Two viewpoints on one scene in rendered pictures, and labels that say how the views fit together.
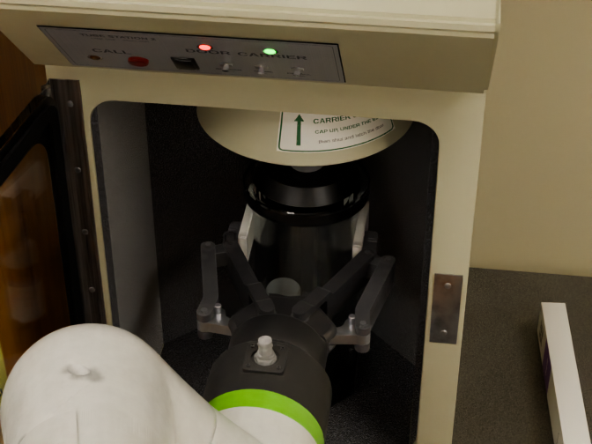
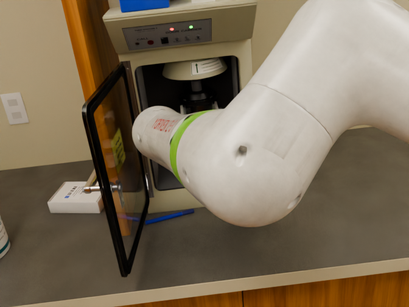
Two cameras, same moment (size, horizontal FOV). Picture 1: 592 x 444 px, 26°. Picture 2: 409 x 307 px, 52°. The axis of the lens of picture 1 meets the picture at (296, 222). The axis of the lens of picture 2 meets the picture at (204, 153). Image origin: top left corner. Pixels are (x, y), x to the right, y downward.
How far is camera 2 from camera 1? 0.34 m
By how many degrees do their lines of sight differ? 11
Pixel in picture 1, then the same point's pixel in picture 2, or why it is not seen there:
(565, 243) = not seen: hidden behind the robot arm
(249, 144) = (182, 75)
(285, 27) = (196, 12)
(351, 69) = (213, 32)
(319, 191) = (203, 94)
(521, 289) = not seen: hidden behind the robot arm
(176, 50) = (162, 33)
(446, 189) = (243, 77)
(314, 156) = (202, 75)
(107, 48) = (141, 36)
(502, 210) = not seen: hidden behind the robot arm
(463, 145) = (246, 60)
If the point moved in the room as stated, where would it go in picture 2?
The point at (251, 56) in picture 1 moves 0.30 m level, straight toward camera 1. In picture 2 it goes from (185, 31) to (222, 64)
